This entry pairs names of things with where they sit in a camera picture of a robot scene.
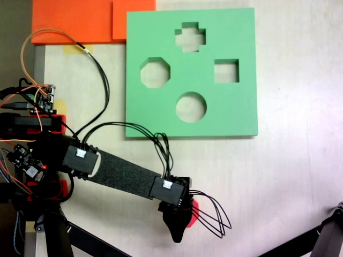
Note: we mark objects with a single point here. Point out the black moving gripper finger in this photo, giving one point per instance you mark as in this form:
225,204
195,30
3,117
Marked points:
177,227

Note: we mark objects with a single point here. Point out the red octagonal pillar block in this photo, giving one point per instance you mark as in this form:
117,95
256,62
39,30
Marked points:
196,207

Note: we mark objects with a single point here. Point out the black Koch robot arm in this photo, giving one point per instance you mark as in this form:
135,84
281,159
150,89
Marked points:
123,171

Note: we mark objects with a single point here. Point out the smooth orange block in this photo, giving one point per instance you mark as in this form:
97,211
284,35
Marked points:
134,18

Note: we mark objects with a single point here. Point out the green shape sorter board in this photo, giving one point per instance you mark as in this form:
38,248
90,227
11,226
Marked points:
235,112

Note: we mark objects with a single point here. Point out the black tripod leg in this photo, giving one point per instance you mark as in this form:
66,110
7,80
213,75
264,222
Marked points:
332,241
53,241

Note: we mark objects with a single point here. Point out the yellow tape strip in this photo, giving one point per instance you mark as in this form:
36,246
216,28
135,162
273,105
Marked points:
61,107
69,50

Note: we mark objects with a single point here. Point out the black circuit board white sticker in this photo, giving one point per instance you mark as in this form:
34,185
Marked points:
24,158

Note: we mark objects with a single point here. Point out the black table clamp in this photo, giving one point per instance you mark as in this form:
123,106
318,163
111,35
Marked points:
26,121
10,198

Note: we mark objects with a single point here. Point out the black circuit board green terminal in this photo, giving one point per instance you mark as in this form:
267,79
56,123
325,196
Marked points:
43,100

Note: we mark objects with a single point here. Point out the black usb plug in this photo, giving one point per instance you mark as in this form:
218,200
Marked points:
18,105

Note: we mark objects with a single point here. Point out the orange textured mat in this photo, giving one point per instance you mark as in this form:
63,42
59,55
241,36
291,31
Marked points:
69,21

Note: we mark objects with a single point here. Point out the red printed base mount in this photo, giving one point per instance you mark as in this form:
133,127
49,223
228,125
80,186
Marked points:
63,187
57,117

